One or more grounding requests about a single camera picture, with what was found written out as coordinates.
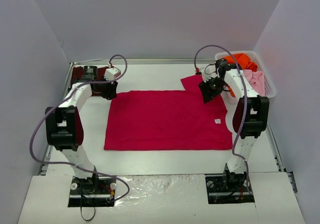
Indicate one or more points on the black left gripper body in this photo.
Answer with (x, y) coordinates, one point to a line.
(110, 89)

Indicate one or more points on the dark maroon folded t-shirt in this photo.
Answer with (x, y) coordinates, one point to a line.
(88, 73)

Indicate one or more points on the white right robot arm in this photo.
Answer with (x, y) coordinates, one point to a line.
(250, 115)

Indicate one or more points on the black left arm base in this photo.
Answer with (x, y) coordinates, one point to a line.
(91, 193)

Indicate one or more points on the orange t-shirt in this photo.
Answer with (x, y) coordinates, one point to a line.
(244, 61)

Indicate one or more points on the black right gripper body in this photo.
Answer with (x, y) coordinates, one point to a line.
(208, 92)

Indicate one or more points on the light pink t-shirt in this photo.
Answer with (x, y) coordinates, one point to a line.
(257, 80)

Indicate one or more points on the crimson red t-shirt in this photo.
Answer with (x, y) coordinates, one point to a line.
(167, 120)

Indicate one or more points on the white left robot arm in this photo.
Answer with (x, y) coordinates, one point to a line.
(64, 129)

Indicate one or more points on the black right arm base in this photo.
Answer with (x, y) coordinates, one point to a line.
(228, 188)

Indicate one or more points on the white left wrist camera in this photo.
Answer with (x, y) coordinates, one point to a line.
(111, 73)

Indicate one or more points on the white plastic laundry basket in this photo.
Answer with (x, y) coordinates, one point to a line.
(270, 90)

